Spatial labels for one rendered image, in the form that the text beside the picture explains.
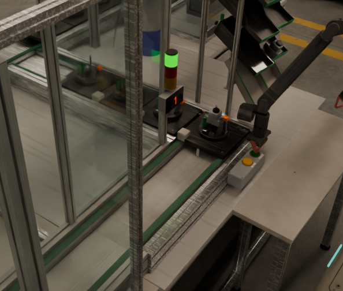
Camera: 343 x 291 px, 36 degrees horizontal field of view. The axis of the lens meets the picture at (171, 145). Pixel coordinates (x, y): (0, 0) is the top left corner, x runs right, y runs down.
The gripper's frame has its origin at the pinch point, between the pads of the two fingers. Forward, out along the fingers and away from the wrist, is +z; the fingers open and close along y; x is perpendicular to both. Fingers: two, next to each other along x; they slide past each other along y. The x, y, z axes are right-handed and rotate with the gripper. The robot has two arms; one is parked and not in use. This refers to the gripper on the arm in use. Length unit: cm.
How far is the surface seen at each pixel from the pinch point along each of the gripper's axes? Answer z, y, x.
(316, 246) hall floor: 98, -57, 26
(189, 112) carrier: 0.9, -7.0, -38.8
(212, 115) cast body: -9.8, 1.1, -22.0
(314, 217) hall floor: 98, -78, 16
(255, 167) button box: 3.1, 6.1, 3.4
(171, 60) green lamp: -41, 20, -32
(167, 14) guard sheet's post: -58, 19, -35
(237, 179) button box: 2.8, 17.8, 1.0
